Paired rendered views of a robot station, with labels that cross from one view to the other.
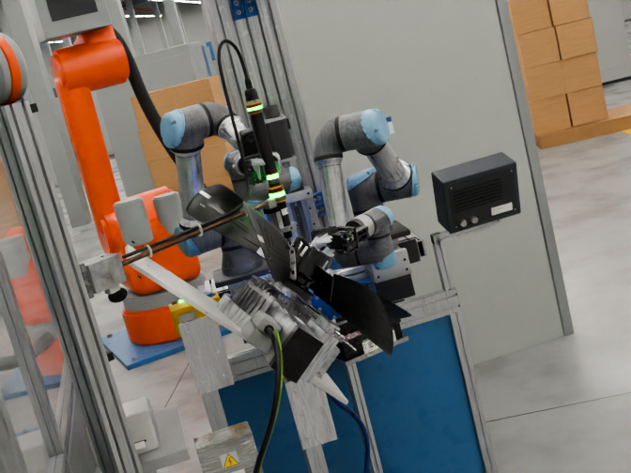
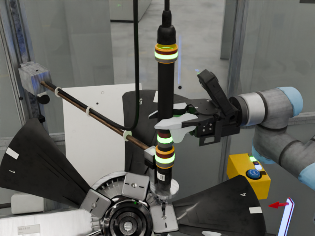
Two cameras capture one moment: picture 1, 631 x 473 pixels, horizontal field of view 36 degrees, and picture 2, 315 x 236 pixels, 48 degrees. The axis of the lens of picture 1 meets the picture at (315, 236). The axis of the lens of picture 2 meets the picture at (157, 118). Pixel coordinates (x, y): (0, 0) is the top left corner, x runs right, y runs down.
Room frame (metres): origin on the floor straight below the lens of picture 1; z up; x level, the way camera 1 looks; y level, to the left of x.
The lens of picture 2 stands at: (2.69, -0.58, 1.88)
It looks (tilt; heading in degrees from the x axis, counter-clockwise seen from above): 31 degrees down; 91
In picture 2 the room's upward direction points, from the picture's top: straight up
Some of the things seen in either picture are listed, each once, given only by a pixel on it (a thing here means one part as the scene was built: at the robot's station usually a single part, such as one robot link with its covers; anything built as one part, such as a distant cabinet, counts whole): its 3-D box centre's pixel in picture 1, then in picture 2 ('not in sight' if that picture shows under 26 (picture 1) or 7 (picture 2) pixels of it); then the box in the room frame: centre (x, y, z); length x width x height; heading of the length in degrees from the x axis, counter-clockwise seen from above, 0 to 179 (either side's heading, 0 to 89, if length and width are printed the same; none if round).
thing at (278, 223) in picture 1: (279, 214); (161, 172); (2.69, 0.08, 1.33); 0.09 x 0.07 x 0.10; 135
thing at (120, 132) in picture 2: (197, 232); (88, 112); (2.48, 0.29, 1.37); 0.54 x 0.01 x 0.01; 135
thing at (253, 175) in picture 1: (255, 166); (215, 118); (2.81, 0.12, 1.46); 0.12 x 0.08 x 0.09; 20
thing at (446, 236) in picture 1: (465, 229); not in sight; (3.16, -0.49, 1.04); 0.24 x 0.03 x 0.03; 100
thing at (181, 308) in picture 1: (197, 315); (247, 177); (3.00, 0.43, 1.02); 0.16 x 0.10 x 0.11; 100
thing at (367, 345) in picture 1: (361, 337); not in sight; (2.92, -0.06, 0.85); 0.22 x 0.17 x 0.07; 114
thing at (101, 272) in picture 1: (97, 274); (34, 78); (2.26, 0.52, 1.37); 0.10 x 0.07 x 0.08; 135
